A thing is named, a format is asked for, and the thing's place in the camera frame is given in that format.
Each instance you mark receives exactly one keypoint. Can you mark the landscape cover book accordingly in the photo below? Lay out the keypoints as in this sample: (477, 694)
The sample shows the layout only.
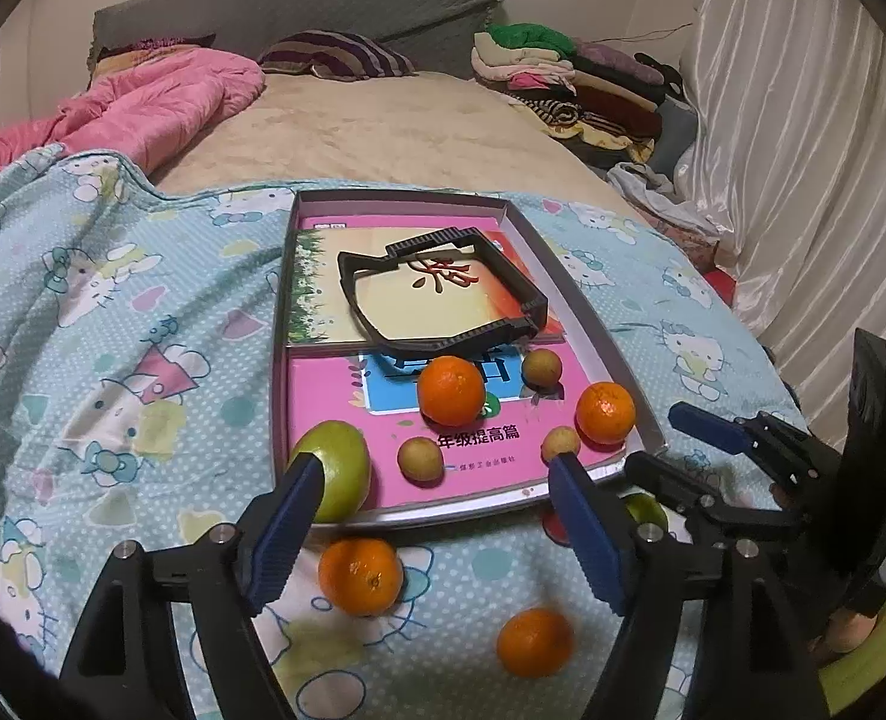
(443, 300)

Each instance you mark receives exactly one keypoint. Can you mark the red cherry tomato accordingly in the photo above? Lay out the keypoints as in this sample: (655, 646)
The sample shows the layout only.
(554, 529)

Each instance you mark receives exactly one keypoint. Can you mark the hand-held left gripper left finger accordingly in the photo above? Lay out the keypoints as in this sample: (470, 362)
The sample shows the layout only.
(285, 525)

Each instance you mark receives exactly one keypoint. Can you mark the grey padded headboard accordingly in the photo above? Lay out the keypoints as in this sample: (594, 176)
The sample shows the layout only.
(300, 0)

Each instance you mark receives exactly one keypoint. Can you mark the black plastic frame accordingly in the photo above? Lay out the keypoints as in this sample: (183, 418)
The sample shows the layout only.
(431, 241)

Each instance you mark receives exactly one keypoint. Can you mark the orange tangerine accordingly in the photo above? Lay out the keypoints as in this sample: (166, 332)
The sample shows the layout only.
(451, 390)
(535, 641)
(605, 412)
(360, 576)

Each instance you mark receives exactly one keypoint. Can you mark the red cloth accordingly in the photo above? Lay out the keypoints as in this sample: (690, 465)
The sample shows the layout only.
(720, 285)

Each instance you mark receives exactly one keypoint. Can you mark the white grey crumpled cloth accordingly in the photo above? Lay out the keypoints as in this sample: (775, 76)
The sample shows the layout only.
(653, 191)

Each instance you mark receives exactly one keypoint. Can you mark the white satin curtain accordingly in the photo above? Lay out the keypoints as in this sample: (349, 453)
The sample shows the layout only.
(810, 165)

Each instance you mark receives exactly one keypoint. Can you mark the dark magenta pillow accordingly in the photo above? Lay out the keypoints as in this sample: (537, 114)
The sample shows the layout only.
(158, 43)

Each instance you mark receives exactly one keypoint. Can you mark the brown longan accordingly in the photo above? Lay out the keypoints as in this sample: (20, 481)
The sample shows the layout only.
(563, 439)
(542, 366)
(420, 459)

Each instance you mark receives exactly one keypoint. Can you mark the black plush toy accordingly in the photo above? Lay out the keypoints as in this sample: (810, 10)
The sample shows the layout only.
(660, 71)

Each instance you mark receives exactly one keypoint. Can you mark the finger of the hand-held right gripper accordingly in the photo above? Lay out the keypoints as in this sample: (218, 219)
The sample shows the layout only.
(705, 427)
(675, 484)

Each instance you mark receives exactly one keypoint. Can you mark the purple striped pillow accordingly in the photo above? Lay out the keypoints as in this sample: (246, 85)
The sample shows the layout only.
(338, 54)

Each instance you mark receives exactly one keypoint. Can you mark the person's right hand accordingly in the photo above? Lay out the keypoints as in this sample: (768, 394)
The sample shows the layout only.
(782, 495)

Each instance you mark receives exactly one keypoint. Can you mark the pile of folded clothes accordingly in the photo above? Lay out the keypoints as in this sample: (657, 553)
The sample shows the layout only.
(563, 82)

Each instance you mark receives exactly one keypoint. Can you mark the pink workbook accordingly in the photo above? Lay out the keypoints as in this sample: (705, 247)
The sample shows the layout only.
(323, 397)
(413, 221)

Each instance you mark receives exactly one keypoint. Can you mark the pink quilt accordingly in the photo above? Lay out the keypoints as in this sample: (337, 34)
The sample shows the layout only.
(150, 97)

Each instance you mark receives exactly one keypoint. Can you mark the pink floral cloth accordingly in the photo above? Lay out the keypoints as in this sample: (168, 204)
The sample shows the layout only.
(686, 240)

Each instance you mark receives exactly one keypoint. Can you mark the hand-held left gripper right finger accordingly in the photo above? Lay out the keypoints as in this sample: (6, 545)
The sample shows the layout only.
(585, 532)

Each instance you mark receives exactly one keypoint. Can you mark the grey blue cushion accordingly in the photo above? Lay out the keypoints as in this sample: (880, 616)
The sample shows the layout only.
(675, 135)

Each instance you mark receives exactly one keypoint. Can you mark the shallow grey cardboard box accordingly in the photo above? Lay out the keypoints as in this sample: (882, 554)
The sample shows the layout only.
(278, 360)

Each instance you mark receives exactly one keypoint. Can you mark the small green jujube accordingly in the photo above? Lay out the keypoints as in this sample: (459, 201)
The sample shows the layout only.
(345, 457)

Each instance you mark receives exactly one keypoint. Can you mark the large green jujube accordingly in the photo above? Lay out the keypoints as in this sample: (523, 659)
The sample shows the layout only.
(649, 514)

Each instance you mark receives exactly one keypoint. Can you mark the beige bed sheet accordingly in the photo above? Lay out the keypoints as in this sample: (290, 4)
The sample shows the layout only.
(383, 135)

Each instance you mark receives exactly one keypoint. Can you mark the blue cartoon print blanket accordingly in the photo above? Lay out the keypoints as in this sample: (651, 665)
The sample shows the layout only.
(150, 277)

